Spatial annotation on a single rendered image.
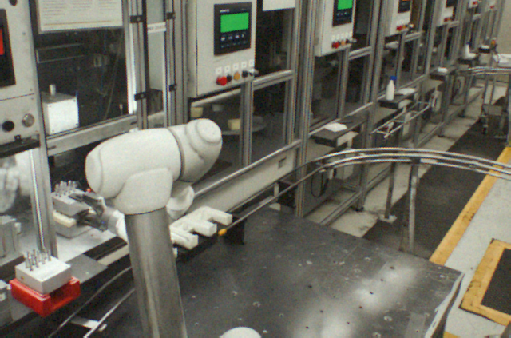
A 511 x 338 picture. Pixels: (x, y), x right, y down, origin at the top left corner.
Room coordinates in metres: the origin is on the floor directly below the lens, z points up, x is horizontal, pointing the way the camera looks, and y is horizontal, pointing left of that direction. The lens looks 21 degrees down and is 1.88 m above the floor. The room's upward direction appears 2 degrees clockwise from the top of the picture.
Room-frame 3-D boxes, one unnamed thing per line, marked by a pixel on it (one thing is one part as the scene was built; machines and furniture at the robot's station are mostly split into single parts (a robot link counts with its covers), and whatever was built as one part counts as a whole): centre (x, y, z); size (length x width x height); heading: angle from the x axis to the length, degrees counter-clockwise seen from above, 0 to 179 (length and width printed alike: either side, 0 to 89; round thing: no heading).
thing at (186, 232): (1.78, 0.26, 0.84); 0.36 x 0.14 x 0.10; 147
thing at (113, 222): (1.55, 0.46, 1.01); 0.09 x 0.06 x 0.09; 147
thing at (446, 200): (5.26, -2.41, 0.01); 5.85 x 0.59 x 0.01; 147
